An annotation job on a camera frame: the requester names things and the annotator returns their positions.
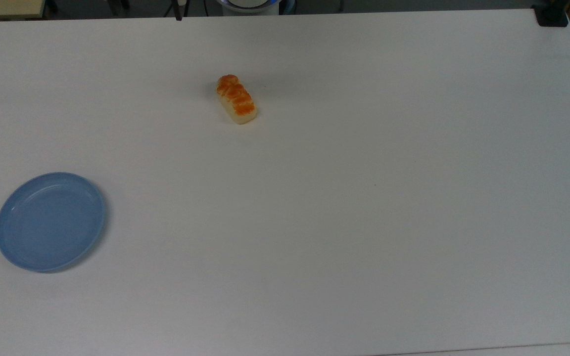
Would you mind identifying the orange glazed bread loaf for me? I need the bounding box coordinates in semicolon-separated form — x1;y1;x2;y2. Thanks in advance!
216;74;258;125

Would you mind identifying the blue round plate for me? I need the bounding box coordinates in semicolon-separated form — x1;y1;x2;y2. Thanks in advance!
0;172;107;273

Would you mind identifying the beige wooden desk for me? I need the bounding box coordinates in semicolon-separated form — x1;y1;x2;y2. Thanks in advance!
0;0;48;21

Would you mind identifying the black table clamp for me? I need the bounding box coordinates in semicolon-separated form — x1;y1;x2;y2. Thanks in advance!
532;2;569;27

